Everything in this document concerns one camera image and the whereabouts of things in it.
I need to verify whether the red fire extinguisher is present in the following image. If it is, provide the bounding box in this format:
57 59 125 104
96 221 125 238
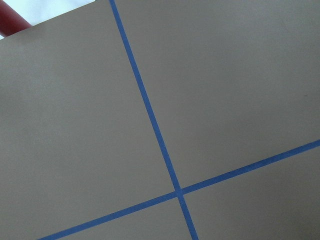
0 0 32 38

